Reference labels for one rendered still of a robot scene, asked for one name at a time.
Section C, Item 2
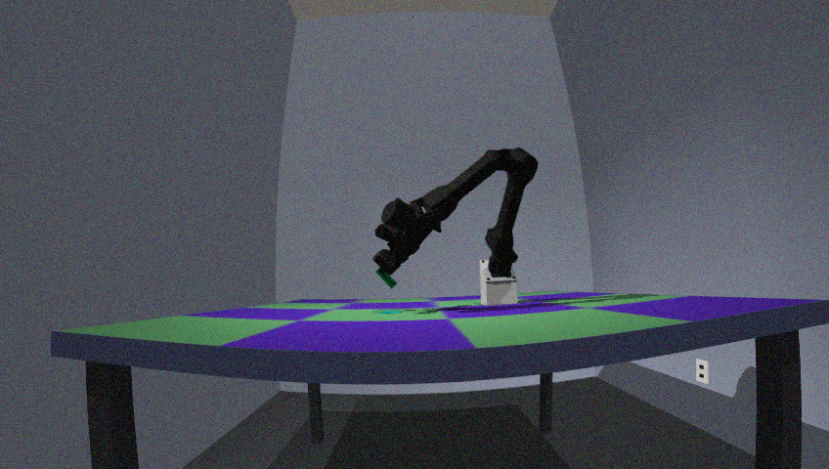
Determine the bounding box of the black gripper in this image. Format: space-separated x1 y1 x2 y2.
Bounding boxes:
372 231 422 276

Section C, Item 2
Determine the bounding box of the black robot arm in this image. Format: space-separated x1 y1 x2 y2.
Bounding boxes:
374 148 538 277

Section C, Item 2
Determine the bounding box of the green rectangular post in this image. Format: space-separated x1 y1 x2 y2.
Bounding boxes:
376 269 397 288

